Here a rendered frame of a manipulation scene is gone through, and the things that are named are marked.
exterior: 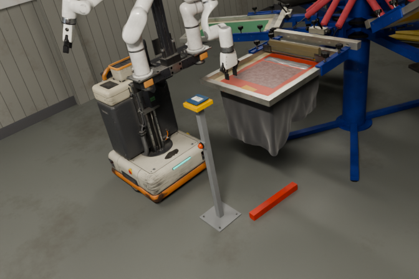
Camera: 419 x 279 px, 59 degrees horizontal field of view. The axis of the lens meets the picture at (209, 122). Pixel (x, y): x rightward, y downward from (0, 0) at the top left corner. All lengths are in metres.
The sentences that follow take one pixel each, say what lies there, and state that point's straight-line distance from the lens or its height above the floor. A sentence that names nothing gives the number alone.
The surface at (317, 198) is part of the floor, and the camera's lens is 2.87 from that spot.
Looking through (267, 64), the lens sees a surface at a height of 0.96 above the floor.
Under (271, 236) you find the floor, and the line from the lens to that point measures 2.62.
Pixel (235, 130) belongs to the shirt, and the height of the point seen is 0.59.
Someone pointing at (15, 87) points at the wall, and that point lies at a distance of 4.83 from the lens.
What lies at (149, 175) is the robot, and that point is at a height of 0.28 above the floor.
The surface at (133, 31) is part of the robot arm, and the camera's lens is 2.09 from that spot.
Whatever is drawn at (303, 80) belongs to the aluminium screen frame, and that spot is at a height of 0.98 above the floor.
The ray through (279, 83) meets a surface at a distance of 2.30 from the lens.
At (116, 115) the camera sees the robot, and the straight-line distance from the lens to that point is 2.86.
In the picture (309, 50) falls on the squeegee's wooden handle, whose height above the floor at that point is 1.04.
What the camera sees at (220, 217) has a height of 0.01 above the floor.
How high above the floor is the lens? 1.96
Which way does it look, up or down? 30 degrees down
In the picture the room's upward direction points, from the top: 10 degrees counter-clockwise
